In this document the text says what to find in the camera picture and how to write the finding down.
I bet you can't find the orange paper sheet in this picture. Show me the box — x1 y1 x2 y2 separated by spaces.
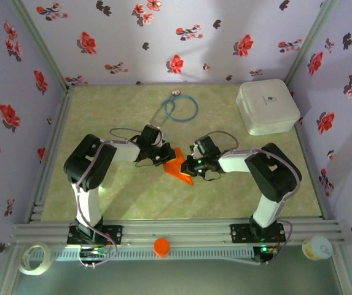
162 147 195 187

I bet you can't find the blue tube stethoscope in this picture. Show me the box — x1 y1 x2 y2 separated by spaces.
151 88 199 127

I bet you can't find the white lidded plastic box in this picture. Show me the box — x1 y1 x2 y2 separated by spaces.
235 79 302 136

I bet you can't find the orange plastic cap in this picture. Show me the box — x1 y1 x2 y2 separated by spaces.
153 237 171 258

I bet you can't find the yellow-white tape roll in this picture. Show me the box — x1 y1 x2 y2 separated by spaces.
301 235 334 261

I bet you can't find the clear tape roll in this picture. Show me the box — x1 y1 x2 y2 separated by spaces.
18 243 55 277

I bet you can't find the grey right arm cable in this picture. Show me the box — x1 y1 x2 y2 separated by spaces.
208 130 302 266

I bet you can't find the aluminium mounting rail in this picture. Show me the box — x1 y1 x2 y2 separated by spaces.
9 218 347 246

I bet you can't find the white slotted cable duct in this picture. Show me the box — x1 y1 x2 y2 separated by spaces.
52 247 255 262

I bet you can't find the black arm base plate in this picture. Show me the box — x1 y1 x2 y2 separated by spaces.
67 224 123 246
230 223 287 243

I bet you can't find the aluminium side rail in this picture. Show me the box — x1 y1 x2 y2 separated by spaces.
24 85 76 222
292 122 330 221

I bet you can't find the small circuit board with wires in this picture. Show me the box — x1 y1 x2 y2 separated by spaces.
254 244 280 265
79 248 109 259

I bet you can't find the aluminium frame post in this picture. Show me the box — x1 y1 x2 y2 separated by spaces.
9 0 74 93
0 245 22 295
332 245 352 295
284 0 339 86

